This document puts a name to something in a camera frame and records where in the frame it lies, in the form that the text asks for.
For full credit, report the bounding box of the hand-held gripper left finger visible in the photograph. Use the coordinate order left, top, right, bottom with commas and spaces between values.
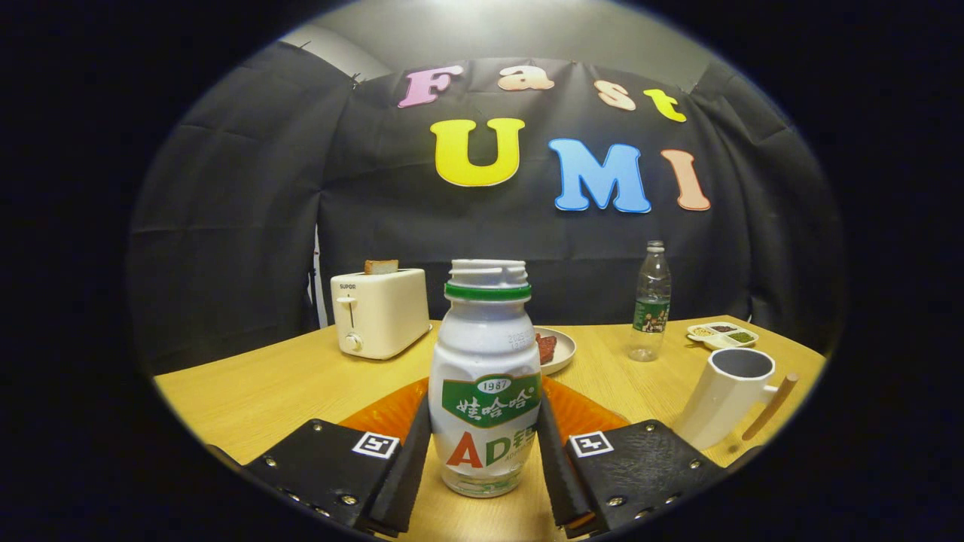
241, 376, 434, 539

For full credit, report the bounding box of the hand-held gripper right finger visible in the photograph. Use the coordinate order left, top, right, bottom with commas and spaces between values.
536, 375, 728, 539

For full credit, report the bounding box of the white juice bottle green label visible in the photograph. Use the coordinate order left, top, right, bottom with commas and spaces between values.
428, 259, 543, 499

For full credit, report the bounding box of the white cup with wooden handle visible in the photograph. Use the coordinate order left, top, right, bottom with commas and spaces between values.
673, 348, 800, 451

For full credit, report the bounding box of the clear water bottle green label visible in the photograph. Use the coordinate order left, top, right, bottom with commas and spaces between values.
628, 240, 673, 363

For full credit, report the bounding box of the white round plate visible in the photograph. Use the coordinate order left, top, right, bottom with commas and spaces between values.
533, 327, 578, 376

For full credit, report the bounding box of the cream toaster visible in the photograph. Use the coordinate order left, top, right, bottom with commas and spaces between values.
330, 268, 433, 361

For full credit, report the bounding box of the wooden table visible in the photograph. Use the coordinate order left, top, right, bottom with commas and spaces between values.
153, 315, 828, 542

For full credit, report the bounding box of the white divided dish with beans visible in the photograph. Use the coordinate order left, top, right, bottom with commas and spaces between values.
685, 321, 760, 352

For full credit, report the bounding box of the black backdrop cloth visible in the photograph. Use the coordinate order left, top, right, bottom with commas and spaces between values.
127, 41, 848, 377

